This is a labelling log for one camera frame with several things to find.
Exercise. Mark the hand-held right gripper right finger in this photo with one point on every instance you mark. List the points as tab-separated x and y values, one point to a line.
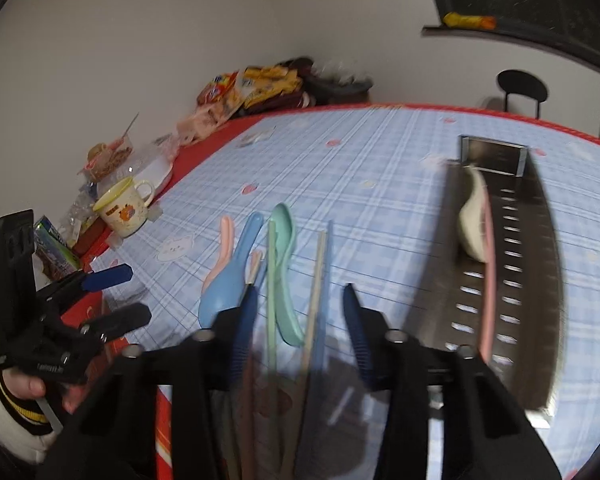
357	330

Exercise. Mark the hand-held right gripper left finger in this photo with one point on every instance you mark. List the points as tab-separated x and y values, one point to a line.
245	320

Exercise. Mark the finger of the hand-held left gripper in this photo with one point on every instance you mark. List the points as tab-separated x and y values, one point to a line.
105	277
125	317

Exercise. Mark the blue spoon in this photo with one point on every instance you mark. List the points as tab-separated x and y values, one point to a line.
220	295

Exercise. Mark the blue chopstick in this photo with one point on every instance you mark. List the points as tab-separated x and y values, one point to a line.
323	310

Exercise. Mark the green spoon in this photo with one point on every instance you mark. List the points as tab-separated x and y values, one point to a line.
287	310

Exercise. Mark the green chopstick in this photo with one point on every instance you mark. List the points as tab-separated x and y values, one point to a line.
271	285

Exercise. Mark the beige chopstick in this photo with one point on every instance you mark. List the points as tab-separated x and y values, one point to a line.
316	285

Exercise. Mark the pink spoon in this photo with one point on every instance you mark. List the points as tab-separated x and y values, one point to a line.
226	240

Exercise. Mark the metal utensil tray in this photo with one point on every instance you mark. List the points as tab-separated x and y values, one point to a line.
525	260

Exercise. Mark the person's left hand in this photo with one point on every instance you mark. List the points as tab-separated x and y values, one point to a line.
30	386

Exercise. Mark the green printed box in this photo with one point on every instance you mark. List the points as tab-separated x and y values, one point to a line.
55	252

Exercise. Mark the yellow printed cup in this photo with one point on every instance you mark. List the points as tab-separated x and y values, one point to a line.
122	215

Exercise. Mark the clear plastic bag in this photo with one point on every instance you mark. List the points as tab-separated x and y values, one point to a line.
82	210

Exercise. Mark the small white plastic block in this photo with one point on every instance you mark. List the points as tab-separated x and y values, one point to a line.
155	211

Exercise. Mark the snack cup with stick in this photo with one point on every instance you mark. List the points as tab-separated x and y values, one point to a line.
107	160

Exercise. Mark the clear plastic bowl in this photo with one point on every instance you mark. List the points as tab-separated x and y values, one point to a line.
152	170

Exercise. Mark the cream spoon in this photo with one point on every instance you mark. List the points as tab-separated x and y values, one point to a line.
472	230

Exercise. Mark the blue plaid tablecloth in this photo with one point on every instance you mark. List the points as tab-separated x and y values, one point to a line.
370	160

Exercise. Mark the pink snack packet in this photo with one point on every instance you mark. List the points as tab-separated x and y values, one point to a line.
200	122

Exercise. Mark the white paper card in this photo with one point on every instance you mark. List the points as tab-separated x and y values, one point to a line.
255	137

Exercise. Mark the orange snack packet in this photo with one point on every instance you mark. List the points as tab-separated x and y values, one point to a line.
215	91

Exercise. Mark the yellow snack packets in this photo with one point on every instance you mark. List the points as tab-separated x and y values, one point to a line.
267	85

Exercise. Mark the dark bag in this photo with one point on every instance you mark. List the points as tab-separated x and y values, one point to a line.
330	87

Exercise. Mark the black chair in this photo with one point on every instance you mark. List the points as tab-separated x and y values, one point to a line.
522	85

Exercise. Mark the yellow orange packet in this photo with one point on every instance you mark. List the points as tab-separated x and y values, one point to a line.
467	20

